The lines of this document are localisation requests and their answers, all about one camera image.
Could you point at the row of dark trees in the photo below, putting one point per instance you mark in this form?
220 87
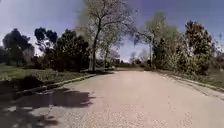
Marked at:
68 50

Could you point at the grass strip with low plants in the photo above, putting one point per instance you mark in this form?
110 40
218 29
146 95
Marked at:
50 75
213 79

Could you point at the row of green trees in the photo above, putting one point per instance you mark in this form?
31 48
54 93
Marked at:
193 50

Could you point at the pale gravel path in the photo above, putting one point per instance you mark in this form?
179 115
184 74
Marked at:
133 100

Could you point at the tall bare tree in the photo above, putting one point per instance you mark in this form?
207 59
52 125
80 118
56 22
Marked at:
94 46

